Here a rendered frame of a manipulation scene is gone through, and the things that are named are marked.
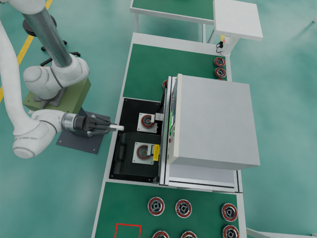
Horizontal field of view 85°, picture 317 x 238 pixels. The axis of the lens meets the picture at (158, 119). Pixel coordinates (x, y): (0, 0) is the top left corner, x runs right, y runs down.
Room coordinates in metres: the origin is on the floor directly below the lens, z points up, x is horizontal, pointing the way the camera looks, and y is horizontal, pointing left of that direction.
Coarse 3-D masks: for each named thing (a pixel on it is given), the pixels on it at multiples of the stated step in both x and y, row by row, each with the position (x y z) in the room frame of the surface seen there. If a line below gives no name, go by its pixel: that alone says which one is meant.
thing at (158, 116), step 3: (156, 114) 0.51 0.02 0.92; (159, 114) 0.52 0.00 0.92; (162, 114) 0.53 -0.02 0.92; (153, 117) 0.51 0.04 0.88; (156, 117) 0.49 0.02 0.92; (159, 117) 0.50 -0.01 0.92; (162, 117) 0.51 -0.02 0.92; (153, 120) 0.48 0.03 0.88; (156, 120) 0.47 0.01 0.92; (159, 120) 0.47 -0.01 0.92
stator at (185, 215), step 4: (180, 200) 0.01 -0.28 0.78; (184, 200) 0.01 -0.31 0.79; (176, 204) -0.03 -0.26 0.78; (180, 204) -0.02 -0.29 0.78; (188, 204) -0.01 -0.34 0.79; (176, 208) -0.05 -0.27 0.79; (180, 208) -0.04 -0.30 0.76; (184, 208) -0.04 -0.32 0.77; (188, 208) -0.03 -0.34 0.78; (176, 212) -0.07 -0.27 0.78; (180, 212) -0.07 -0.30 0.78; (184, 212) -0.06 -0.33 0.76; (188, 212) -0.05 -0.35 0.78; (180, 216) -0.09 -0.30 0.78; (184, 216) -0.08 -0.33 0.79
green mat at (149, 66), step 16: (144, 48) 1.25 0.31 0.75; (160, 48) 1.30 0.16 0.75; (144, 64) 1.06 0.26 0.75; (160, 64) 1.11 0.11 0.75; (176, 64) 1.16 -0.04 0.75; (192, 64) 1.21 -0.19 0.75; (208, 64) 1.26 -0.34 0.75; (128, 80) 0.85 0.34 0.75; (144, 80) 0.89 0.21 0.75; (160, 80) 0.93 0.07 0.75; (224, 80) 1.12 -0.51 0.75; (128, 96) 0.69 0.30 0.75; (144, 96) 0.73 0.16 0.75; (160, 96) 0.77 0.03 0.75
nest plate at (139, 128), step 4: (140, 116) 0.53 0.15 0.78; (140, 120) 0.49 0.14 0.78; (140, 124) 0.46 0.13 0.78; (148, 124) 0.48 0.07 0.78; (156, 124) 0.50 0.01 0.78; (140, 128) 0.43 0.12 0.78; (144, 128) 0.44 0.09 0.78; (152, 128) 0.45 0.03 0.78; (156, 128) 0.46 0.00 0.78; (152, 132) 0.42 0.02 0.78
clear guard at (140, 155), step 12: (132, 132) 0.30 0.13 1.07; (132, 144) 0.23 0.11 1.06; (144, 144) 0.24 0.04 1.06; (120, 156) 0.15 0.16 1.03; (132, 156) 0.16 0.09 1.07; (144, 156) 0.18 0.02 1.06; (120, 168) 0.09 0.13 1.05; (132, 168) 0.10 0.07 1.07; (144, 168) 0.12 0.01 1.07; (156, 168) 0.13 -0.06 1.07
